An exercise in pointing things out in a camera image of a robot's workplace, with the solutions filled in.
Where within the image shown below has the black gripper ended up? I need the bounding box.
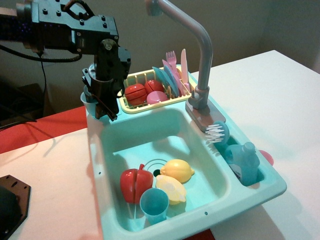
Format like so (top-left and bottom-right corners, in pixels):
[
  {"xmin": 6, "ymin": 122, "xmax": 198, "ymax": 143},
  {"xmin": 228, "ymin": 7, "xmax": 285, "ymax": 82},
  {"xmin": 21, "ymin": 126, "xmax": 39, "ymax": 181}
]
[{"xmin": 82, "ymin": 68, "xmax": 125, "ymax": 121}]

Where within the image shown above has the light blue plastic cup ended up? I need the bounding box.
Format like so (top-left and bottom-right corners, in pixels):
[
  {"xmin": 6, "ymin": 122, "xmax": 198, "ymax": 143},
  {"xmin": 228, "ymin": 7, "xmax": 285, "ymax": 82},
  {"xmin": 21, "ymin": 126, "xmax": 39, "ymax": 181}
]
[{"xmin": 80, "ymin": 92, "xmax": 98, "ymax": 118}]

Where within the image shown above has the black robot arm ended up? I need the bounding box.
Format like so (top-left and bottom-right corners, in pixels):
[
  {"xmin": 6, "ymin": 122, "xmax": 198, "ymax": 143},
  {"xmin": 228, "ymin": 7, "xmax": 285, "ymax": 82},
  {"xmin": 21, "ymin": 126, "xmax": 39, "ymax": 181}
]
[{"xmin": 0, "ymin": 0, "xmax": 131, "ymax": 121}]

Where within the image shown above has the teal toy sink unit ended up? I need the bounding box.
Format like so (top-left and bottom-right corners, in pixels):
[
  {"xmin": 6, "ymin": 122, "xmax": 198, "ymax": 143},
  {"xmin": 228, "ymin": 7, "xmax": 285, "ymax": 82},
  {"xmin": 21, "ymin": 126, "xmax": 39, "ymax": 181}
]
[{"xmin": 83, "ymin": 64, "xmax": 288, "ymax": 238}]

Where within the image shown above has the blue cup in basin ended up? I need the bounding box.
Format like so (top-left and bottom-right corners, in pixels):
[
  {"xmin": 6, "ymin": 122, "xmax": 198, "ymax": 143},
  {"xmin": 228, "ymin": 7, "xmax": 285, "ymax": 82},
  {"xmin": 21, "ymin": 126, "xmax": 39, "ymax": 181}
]
[{"xmin": 139, "ymin": 188, "xmax": 169, "ymax": 225}]

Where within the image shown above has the yellow dish rack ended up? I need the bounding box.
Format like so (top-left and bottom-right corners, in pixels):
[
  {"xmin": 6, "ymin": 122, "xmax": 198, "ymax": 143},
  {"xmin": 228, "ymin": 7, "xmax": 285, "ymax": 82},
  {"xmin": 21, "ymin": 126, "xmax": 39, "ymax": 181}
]
[{"xmin": 119, "ymin": 68, "xmax": 192, "ymax": 114}]

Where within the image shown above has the red toy tomato half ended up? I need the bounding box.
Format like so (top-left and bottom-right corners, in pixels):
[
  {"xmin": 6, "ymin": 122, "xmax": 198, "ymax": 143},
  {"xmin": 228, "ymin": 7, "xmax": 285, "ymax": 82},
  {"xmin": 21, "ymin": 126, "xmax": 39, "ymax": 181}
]
[{"xmin": 144, "ymin": 79, "xmax": 164, "ymax": 94}]

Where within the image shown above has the pink toy bowl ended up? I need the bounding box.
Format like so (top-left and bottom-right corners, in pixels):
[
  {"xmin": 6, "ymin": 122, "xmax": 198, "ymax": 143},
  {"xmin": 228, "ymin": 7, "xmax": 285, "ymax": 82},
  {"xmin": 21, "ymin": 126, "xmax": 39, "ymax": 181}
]
[{"xmin": 146, "ymin": 91, "xmax": 168, "ymax": 105}]

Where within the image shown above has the blue toy plate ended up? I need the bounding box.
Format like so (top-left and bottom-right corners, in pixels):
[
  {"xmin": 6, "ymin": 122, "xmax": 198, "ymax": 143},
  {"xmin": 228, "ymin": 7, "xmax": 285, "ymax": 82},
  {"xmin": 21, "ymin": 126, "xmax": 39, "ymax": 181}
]
[{"xmin": 152, "ymin": 66, "xmax": 179, "ymax": 97}]

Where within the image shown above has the red toy apple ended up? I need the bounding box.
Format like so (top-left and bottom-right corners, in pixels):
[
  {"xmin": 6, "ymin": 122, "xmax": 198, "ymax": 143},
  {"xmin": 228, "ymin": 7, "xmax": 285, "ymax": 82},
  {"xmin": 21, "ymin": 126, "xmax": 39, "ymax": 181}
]
[{"xmin": 120, "ymin": 163, "xmax": 154, "ymax": 204}]

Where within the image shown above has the pink toy plate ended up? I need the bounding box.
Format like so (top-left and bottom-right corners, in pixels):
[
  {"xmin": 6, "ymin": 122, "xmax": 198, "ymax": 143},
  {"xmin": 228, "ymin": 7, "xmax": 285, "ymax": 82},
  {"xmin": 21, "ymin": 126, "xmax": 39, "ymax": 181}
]
[{"xmin": 164, "ymin": 65, "xmax": 186, "ymax": 96}]

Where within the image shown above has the pink toy fork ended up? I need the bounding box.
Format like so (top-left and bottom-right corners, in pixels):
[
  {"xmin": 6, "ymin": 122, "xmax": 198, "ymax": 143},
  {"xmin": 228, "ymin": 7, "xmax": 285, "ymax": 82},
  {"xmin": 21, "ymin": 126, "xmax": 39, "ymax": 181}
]
[{"xmin": 162, "ymin": 51, "xmax": 182, "ymax": 83}]

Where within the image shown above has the red cloth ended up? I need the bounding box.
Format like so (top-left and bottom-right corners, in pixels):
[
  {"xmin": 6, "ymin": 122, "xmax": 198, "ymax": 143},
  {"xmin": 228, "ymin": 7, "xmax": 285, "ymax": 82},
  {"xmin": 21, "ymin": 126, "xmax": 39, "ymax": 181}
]
[{"xmin": 0, "ymin": 106, "xmax": 87, "ymax": 153}]

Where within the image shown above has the pink toy knife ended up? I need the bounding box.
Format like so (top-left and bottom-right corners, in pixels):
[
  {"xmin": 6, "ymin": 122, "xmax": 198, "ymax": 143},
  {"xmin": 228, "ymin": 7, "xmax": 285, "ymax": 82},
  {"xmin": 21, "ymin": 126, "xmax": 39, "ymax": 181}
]
[{"xmin": 180, "ymin": 48, "xmax": 189, "ymax": 84}]

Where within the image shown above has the grey pink toy faucet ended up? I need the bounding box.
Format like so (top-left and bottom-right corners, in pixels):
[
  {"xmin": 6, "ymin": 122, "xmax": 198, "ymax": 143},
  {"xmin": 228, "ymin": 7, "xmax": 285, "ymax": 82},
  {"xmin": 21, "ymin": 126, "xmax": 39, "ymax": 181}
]
[{"xmin": 145, "ymin": 0, "xmax": 226, "ymax": 132}]

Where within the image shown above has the whole yellow toy lemon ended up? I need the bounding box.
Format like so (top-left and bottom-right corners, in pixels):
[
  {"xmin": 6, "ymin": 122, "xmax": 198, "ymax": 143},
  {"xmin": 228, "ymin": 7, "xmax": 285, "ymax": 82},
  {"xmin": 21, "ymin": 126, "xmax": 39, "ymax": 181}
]
[{"xmin": 160, "ymin": 159, "xmax": 195, "ymax": 183}]

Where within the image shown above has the cut yellow toy lemon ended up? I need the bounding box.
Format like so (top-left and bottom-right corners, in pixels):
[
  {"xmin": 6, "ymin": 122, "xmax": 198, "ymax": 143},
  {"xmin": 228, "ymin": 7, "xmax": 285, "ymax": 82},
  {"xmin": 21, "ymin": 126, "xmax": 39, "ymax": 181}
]
[{"xmin": 155, "ymin": 174, "xmax": 187, "ymax": 205}]

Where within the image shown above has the teal dish brush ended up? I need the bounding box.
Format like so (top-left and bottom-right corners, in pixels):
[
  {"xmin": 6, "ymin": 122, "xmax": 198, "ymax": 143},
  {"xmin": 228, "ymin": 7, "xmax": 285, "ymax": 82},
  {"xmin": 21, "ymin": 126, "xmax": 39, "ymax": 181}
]
[{"xmin": 204, "ymin": 121, "xmax": 230, "ymax": 147}]

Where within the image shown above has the blue toy soap bottle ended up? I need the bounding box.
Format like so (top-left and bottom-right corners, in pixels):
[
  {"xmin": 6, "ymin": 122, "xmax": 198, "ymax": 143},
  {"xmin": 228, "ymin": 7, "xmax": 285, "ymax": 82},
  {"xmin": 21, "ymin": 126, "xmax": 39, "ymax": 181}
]
[{"xmin": 225, "ymin": 142, "xmax": 260, "ymax": 187}]

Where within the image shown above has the pink round knob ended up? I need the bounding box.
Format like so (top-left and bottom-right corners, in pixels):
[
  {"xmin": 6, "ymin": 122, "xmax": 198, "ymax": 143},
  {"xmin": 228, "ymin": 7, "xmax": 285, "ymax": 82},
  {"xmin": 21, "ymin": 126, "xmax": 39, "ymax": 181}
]
[{"xmin": 259, "ymin": 149, "xmax": 274, "ymax": 166}]

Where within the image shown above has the black power cord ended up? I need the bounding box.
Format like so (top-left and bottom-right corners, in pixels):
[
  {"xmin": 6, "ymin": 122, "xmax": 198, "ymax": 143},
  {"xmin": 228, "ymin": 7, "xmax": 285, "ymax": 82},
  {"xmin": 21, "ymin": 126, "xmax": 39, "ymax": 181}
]
[{"xmin": 38, "ymin": 51, "xmax": 48, "ymax": 118}]

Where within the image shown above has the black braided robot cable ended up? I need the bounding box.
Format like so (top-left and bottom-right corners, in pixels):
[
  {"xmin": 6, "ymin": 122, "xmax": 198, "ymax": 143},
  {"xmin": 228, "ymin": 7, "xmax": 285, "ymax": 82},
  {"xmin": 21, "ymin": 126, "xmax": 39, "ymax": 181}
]
[{"xmin": 0, "ymin": 44, "xmax": 83, "ymax": 63}]

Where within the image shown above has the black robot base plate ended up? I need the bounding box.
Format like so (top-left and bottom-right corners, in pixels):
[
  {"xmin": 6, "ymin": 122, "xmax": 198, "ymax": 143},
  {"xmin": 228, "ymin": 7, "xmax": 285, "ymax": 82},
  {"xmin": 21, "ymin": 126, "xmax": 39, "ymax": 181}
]
[{"xmin": 0, "ymin": 174, "xmax": 31, "ymax": 240}]

